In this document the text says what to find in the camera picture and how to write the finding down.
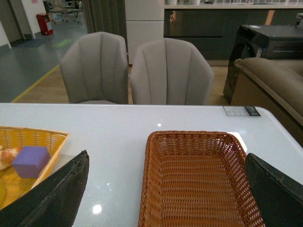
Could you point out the dark grey kitchen counter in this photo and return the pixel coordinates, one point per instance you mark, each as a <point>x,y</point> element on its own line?
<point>213,24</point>

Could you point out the table corner label sticker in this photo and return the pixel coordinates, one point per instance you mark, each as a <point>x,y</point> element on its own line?
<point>241,111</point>

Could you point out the red bin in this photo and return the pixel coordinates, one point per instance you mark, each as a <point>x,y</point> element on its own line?
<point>44,23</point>

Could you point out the grey upholstered chair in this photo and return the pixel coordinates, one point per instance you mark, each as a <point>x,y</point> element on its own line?
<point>95,70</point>
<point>170,72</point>

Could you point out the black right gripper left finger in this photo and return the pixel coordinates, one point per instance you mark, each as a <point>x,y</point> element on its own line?
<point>54,202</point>

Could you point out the white refrigerator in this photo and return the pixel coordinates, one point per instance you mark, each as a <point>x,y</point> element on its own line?
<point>144,23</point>

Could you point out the purple foam cube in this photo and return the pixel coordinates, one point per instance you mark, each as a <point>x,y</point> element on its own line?
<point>30,161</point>

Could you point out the toy croissant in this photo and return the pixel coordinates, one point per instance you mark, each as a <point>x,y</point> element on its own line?
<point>7,156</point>

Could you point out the left grey upholstered chair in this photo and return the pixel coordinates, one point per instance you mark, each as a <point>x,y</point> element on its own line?
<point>95,70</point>

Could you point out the beige sofa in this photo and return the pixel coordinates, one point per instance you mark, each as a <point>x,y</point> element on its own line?
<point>276,85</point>

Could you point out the brown wicker basket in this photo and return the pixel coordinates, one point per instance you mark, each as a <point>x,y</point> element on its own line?
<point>196,179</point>

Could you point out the right grey upholstered chair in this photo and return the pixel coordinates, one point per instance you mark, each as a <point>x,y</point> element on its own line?
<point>170,72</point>

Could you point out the black washing machine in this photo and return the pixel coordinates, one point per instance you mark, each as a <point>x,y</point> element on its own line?
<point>263,41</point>

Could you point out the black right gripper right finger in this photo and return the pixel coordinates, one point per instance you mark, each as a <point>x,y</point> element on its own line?
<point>278,196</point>

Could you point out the yellow wicker basket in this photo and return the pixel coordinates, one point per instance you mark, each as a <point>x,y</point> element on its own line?
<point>11,137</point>

